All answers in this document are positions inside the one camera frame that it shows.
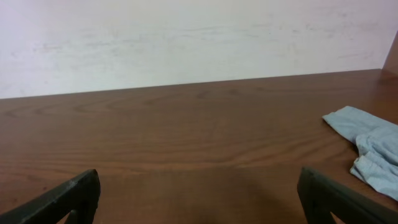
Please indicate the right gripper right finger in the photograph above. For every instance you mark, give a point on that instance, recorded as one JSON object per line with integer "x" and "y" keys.
{"x": 323, "y": 198}

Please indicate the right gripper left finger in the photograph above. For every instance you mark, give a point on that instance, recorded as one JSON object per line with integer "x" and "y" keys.
{"x": 76, "y": 199}

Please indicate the light blue t-shirt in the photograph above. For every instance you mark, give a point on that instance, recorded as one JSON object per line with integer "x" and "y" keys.
{"x": 376, "y": 140}

